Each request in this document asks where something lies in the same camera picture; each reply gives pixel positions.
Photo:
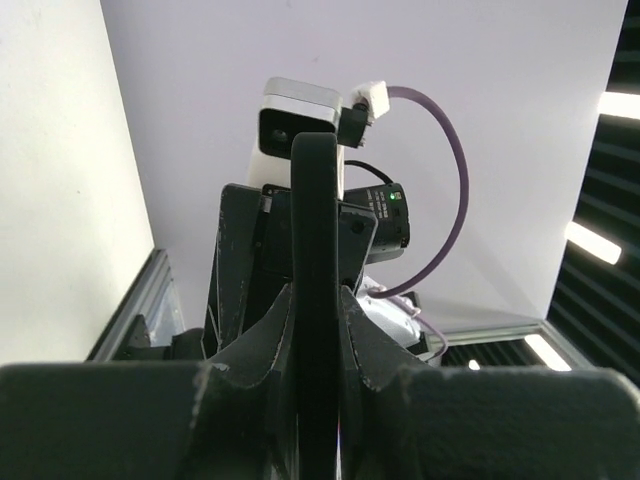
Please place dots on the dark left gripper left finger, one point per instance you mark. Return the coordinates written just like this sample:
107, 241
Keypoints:
227, 417

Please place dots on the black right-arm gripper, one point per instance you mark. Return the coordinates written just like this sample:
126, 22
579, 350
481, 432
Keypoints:
252, 265

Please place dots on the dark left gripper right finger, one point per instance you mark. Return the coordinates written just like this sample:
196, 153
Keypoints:
403, 419

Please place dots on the black smartphone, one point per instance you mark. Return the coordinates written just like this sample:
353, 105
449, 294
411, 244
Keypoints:
314, 221

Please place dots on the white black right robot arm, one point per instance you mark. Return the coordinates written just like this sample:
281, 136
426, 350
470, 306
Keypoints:
395, 320

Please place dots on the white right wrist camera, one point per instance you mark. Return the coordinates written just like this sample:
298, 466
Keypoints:
289, 107

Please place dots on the right aluminium frame post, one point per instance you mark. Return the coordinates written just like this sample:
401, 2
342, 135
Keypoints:
128, 327

